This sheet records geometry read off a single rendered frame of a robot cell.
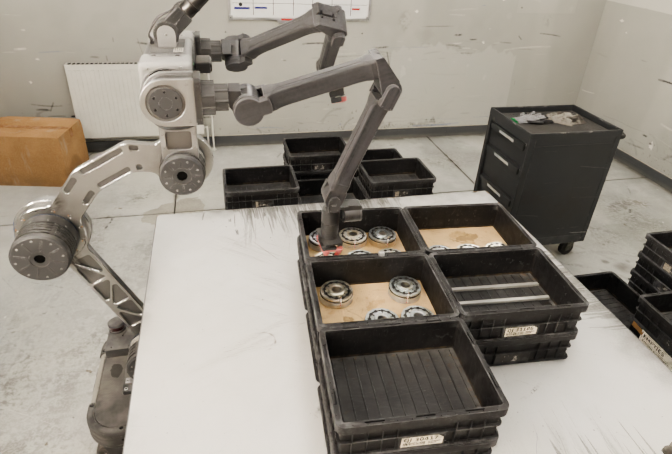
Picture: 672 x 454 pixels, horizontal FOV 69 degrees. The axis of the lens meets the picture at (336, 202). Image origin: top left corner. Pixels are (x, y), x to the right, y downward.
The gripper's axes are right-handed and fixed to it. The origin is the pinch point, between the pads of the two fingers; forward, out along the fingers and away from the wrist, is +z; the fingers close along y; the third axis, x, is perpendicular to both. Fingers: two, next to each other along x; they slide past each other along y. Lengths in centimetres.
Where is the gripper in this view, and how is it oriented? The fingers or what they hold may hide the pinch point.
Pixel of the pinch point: (328, 257)
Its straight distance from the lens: 167.5
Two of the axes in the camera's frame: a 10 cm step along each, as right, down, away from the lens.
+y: -2.8, -4.9, 8.3
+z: -0.5, 8.7, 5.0
